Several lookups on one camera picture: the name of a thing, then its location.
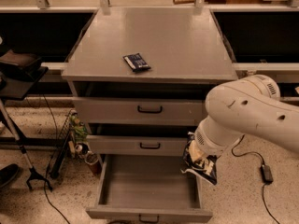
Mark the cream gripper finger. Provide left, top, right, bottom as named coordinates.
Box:
left=190, top=141, right=207, bottom=163

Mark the blue chip bag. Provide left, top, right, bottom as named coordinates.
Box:
left=180, top=132, right=217, bottom=185

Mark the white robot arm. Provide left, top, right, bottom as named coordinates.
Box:
left=190, top=75, right=299, bottom=161

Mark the grey bottom drawer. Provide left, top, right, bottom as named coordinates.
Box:
left=86, top=155, right=212, bottom=224

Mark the grey drawer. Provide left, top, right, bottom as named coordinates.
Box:
left=73, top=97, right=206, bottom=126
left=86, top=155, right=212, bottom=224
left=87, top=135, right=187, bottom=156

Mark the grey drawer cabinet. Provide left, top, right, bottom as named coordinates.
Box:
left=61, top=6, right=240, bottom=185

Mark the grey middle drawer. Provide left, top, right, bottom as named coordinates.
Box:
left=87, top=135, right=187, bottom=156

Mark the grey top drawer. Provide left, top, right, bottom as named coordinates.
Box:
left=73, top=97, right=206, bottom=126

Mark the green snack bag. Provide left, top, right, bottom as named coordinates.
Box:
left=69, top=114, right=88, bottom=143

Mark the black power adapter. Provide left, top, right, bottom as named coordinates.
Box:
left=260, top=164, right=274, bottom=184

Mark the brown cup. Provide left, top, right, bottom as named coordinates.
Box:
left=84, top=152, right=101, bottom=175

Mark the dark blue snack packet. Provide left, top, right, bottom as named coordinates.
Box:
left=123, top=53, right=150, bottom=72

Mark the drink can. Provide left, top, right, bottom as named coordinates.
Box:
left=75, top=143, right=90, bottom=159

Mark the black tripod stand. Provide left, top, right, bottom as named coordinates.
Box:
left=0, top=100, right=52, bottom=190

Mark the black tray on stand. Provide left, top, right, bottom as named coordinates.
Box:
left=0, top=49, right=49, bottom=100

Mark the black power cable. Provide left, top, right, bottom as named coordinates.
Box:
left=230, top=133, right=281, bottom=224

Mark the black wire basket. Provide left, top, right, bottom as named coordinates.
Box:
left=47, top=109, right=76, bottom=179

